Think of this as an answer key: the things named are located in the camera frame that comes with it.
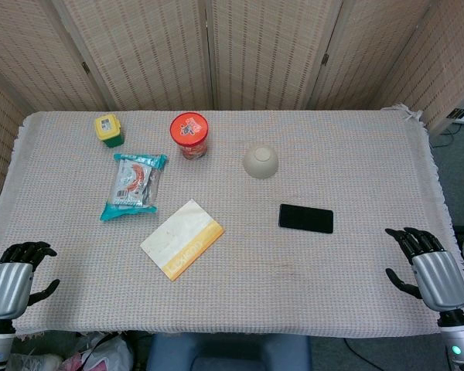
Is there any beige upturned bowl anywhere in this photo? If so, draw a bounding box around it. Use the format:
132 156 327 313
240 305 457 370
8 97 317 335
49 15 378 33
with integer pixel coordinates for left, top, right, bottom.
242 141 279 181

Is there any blue chair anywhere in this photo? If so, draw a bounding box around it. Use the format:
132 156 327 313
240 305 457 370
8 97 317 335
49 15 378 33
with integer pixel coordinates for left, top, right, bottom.
145 332 313 371

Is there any woven beige tablecloth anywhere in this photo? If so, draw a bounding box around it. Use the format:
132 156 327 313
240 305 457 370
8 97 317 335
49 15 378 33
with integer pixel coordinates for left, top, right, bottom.
0 103 464 336

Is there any black smartphone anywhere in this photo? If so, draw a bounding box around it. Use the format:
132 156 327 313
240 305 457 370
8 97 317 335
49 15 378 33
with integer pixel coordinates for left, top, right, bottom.
278 203 335 235

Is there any bamboo folding screen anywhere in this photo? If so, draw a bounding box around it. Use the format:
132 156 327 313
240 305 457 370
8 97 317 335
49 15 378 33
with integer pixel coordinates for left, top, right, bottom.
0 0 464 193

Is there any white plastic bag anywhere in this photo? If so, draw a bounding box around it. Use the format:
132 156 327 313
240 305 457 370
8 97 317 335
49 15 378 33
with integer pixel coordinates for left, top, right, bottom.
63 332 135 371

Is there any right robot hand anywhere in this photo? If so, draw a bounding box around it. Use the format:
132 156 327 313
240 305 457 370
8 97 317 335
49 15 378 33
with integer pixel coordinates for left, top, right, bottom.
384 226 464 312

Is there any red lidded snack jar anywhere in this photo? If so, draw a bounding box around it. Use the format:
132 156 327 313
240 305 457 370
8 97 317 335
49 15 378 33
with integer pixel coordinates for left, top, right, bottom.
169 111 210 161

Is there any black cable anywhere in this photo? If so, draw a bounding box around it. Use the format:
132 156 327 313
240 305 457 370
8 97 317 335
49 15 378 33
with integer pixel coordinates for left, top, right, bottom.
343 338 387 368

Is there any yellow lidded green container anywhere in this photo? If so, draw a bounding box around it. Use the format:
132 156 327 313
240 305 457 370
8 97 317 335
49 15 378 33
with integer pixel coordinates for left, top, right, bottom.
94 114 125 149

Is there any teal snack packet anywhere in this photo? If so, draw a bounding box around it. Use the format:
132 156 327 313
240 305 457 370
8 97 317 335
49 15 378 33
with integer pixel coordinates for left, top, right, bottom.
99 152 169 223

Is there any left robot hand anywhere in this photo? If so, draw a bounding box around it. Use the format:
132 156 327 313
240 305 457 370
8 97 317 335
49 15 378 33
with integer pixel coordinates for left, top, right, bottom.
0 241 60 320

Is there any white and yellow booklet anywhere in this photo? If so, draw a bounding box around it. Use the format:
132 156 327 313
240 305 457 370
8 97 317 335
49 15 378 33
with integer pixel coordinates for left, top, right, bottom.
139 199 226 282

